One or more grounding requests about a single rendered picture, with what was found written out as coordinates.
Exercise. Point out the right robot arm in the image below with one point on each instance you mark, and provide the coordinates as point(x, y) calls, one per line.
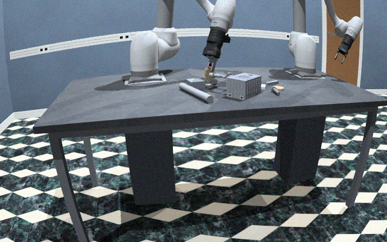
point(148, 48)

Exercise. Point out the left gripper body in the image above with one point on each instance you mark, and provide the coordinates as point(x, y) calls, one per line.
point(346, 44)

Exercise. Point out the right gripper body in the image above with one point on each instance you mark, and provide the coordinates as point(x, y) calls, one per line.
point(219, 27)

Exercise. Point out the grey metal bolt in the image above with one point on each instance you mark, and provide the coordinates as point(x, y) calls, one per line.
point(273, 89)

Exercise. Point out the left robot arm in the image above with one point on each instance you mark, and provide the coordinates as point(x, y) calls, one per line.
point(303, 47)

